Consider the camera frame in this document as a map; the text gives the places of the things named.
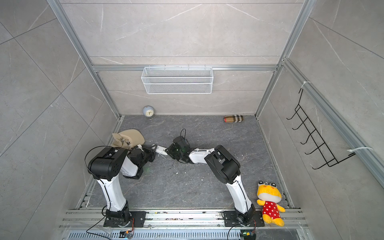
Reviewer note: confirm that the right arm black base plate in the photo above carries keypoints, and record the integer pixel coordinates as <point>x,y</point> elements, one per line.
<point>234,219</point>

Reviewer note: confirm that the aluminium front rail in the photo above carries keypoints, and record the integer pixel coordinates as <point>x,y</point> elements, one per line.
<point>183,219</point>

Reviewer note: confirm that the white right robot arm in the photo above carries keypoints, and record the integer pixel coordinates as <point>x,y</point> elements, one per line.
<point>224,166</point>

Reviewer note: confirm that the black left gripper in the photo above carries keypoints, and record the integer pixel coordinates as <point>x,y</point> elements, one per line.
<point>151,151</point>

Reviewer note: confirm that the black wall hook rack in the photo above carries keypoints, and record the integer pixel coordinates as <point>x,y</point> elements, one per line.
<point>315,136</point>

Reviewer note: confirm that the white wire mesh basket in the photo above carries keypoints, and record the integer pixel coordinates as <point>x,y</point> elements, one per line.
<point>178,80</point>

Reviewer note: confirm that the yellow plush toy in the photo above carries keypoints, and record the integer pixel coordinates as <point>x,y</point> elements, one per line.
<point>269,197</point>

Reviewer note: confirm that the beige cap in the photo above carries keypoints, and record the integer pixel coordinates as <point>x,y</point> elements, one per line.
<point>127,139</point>

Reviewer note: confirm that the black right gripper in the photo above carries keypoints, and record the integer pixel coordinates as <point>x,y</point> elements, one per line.
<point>170,152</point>

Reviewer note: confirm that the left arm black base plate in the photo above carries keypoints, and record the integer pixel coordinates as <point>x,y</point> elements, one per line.
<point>125,219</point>

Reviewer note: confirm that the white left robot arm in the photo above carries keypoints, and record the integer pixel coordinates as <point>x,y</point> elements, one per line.
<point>111,162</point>

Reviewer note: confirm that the small grey desk clock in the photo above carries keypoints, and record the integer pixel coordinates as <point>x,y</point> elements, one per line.
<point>149,112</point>

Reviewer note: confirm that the white remote control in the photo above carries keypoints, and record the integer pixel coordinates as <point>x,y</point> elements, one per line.
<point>161,150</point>

